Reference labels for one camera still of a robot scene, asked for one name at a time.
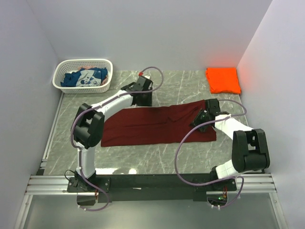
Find dark red t shirt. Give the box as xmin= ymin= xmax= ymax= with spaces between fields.
xmin=101 ymin=100 xmax=205 ymax=147

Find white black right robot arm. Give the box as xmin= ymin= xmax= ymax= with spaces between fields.
xmin=189 ymin=99 xmax=270 ymax=189

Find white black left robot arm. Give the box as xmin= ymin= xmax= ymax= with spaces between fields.
xmin=71 ymin=76 xmax=153 ymax=185

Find folded orange t shirt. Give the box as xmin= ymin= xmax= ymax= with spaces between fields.
xmin=205 ymin=68 xmax=241 ymax=94

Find pink garment in basket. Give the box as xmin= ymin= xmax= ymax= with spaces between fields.
xmin=101 ymin=68 xmax=110 ymax=85

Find white perforated laundry basket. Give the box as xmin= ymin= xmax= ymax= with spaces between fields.
xmin=52 ymin=59 xmax=113 ymax=94

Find blue printed t shirt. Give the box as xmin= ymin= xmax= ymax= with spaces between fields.
xmin=61 ymin=67 xmax=102 ymax=87

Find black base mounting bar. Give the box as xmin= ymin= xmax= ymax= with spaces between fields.
xmin=67 ymin=174 xmax=237 ymax=203

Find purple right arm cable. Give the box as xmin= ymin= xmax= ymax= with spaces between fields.
xmin=174 ymin=99 xmax=248 ymax=210

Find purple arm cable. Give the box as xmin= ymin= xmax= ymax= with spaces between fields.
xmin=71 ymin=66 xmax=164 ymax=212
xmin=174 ymin=99 xmax=248 ymax=210

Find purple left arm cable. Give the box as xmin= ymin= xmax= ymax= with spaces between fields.
xmin=71 ymin=66 xmax=164 ymax=212

